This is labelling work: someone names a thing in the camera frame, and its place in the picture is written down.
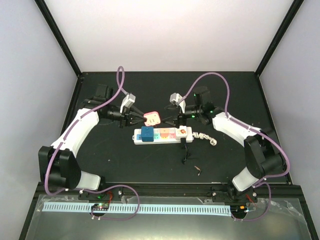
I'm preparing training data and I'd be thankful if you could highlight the blue cube plug adapter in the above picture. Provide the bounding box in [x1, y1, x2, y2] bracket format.
[140, 126, 154, 143]

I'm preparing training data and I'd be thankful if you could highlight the white power strip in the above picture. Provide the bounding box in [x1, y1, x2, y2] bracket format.
[132, 126, 194, 145]

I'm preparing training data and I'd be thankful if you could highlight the pink plug adapter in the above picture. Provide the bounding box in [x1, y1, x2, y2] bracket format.
[143, 111, 161, 127]

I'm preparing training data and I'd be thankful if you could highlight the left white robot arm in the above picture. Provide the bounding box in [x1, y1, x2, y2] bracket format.
[38, 85, 147, 200]

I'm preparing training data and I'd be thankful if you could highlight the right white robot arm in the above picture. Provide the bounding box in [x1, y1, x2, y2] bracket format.
[163, 86, 290, 202]

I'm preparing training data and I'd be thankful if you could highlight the white plug with red print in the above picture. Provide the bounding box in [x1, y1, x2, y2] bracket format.
[175, 125, 188, 138]

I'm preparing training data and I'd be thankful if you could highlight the small brown debris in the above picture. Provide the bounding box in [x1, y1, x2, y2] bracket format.
[194, 165, 202, 176]

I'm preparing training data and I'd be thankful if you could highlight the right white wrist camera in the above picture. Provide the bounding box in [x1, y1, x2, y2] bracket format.
[169, 92, 186, 114]

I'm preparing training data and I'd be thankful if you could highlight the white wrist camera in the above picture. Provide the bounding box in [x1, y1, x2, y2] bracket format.
[169, 92, 186, 114]
[120, 93, 136, 113]

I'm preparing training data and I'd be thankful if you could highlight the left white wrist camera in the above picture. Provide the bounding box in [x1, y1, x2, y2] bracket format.
[120, 93, 136, 113]

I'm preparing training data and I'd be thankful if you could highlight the black cable tie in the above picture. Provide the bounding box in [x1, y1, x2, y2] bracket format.
[180, 137, 195, 165]

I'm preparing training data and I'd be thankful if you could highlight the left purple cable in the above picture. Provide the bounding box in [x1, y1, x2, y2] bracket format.
[43, 65, 140, 221]

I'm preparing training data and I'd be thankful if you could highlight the purple cable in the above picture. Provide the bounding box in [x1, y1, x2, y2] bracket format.
[182, 71, 291, 223]
[43, 65, 140, 221]

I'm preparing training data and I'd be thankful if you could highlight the white coiled power cord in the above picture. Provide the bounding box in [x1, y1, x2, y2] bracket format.
[192, 131, 218, 146]

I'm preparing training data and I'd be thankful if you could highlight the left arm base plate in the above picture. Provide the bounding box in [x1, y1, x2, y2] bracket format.
[76, 186, 124, 202]

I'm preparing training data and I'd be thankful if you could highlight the light blue slotted cable duct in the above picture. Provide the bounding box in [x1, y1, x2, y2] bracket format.
[42, 202, 231, 217]

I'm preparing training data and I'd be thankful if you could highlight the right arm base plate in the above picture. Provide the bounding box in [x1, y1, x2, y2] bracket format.
[208, 185, 258, 204]

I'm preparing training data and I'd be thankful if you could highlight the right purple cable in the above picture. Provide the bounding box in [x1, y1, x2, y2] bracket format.
[182, 71, 291, 223]

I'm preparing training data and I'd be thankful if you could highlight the left black frame post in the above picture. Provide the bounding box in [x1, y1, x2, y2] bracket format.
[34, 0, 82, 77]

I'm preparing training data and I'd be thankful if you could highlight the black frame post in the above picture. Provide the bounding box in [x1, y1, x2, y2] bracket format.
[34, 0, 82, 77]
[255, 0, 304, 77]

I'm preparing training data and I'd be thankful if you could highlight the black aluminium front rail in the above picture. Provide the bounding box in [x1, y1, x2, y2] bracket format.
[37, 181, 303, 201]

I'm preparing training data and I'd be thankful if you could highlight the right black frame post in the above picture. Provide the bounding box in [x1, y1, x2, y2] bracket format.
[255, 0, 304, 77]

